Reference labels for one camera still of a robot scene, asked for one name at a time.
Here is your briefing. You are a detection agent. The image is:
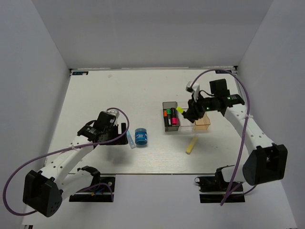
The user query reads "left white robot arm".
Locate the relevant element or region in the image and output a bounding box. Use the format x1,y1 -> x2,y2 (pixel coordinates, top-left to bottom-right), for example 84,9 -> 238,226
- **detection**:
22,108 -> 129,217

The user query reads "pale yellow glue stick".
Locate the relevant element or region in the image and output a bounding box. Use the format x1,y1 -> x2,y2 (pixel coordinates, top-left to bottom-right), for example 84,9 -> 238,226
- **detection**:
185,136 -> 198,155

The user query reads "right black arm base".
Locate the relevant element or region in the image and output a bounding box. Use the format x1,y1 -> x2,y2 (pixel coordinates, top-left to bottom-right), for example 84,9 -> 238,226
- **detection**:
194,176 -> 245,204

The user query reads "clear transparent bin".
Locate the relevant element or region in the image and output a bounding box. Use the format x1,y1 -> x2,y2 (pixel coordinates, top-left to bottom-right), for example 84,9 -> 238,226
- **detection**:
177,101 -> 194,132

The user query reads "purple cable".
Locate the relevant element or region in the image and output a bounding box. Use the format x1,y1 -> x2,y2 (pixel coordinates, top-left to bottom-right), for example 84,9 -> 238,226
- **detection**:
2,107 -> 130,217
192,69 -> 255,206

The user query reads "pink cap black highlighter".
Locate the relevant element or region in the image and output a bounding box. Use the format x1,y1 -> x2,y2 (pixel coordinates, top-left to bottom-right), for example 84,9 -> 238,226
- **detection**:
171,107 -> 179,126

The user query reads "green cap black highlighter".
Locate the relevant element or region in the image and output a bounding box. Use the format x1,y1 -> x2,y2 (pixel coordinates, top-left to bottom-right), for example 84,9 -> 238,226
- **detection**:
166,109 -> 172,126

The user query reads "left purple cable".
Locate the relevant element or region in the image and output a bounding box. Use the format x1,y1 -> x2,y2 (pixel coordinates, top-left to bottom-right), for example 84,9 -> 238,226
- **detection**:
2,107 -> 130,217

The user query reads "right blue table label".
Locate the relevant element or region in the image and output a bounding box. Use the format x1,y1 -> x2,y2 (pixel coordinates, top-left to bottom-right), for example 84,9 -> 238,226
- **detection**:
215,70 -> 232,74

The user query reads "blue round jar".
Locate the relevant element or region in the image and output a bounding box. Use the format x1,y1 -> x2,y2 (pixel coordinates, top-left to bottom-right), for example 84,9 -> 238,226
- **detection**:
135,128 -> 148,146

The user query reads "light blue glue stick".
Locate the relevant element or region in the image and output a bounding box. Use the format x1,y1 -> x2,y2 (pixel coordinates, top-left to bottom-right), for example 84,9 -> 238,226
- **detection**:
126,131 -> 136,149

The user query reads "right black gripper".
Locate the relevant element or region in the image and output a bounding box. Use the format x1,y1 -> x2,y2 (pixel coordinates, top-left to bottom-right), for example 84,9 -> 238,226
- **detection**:
183,93 -> 217,120

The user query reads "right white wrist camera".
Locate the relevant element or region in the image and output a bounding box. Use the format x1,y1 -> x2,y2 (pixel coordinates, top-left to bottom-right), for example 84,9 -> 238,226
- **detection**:
186,81 -> 200,102

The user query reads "yellow cap black highlighter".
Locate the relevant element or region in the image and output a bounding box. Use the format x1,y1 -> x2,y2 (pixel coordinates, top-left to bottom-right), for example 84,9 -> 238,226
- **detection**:
176,107 -> 185,115

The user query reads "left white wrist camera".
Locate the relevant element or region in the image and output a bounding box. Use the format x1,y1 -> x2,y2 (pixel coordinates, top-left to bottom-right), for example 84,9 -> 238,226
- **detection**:
108,109 -> 120,125

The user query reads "left blue table label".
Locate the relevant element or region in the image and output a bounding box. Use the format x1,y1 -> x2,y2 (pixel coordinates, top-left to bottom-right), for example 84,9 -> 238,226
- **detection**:
72,71 -> 89,75

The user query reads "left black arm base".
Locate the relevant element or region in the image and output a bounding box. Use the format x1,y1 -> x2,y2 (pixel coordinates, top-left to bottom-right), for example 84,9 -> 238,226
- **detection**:
69,176 -> 116,203

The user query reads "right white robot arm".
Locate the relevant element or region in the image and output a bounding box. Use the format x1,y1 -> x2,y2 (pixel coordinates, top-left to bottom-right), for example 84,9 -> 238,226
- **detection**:
183,79 -> 288,190

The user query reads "dark grey transparent bin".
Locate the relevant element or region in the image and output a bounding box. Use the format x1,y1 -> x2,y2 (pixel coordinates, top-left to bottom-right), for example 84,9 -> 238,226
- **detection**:
163,102 -> 180,132

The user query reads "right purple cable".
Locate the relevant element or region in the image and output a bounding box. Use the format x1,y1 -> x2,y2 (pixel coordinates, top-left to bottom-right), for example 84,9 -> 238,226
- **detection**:
192,69 -> 255,206

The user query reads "orange cap black highlighter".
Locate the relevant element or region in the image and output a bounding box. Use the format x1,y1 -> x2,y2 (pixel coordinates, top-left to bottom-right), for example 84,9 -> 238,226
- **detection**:
163,110 -> 168,127

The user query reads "blue table label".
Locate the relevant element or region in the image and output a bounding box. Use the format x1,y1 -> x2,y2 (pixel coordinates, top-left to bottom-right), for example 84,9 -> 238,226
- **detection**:
72,71 -> 89,75
215,70 -> 232,74

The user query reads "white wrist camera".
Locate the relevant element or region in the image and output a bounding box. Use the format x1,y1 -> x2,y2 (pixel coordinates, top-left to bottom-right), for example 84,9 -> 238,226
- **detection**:
108,109 -> 120,125
186,81 -> 200,102

